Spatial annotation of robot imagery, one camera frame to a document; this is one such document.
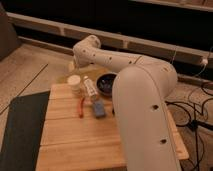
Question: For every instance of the white ceramic cup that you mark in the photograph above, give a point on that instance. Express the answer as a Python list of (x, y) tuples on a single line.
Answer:
[(74, 81)]

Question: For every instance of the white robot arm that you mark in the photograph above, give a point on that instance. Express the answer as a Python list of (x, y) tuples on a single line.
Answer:
[(139, 90)]

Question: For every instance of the grey furniture corner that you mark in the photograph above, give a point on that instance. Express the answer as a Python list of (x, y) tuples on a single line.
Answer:
[(9, 40)]

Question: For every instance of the dark ceramic bowl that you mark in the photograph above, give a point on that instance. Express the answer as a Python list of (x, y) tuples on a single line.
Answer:
[(105, 83)]

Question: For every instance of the white wall rail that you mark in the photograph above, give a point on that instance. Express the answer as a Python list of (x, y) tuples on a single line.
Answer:
[(139, 45)]

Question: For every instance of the white plastic bottle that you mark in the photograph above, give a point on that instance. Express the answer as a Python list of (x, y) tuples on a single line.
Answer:
[(90, 88)]

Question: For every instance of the blue sponge block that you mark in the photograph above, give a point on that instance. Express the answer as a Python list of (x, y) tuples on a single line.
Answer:
[(98, 108)]

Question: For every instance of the dark floor mat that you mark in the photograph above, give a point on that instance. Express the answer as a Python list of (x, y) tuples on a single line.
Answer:
[(23, 132)]

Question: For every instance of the white power plug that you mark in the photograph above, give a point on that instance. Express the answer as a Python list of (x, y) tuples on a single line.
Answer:
[(204, 61)]

